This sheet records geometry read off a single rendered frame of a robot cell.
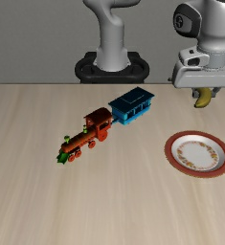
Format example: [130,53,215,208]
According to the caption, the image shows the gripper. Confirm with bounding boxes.
[168,55,225,99]

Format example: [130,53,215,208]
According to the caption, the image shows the red and blue toy train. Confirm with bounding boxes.
[56,86,156,166]

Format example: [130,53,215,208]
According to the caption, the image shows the white plate with red rim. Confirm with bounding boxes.
[164,129,225,179]

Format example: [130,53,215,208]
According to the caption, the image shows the yellow banana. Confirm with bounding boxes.
[193,87,214,109]

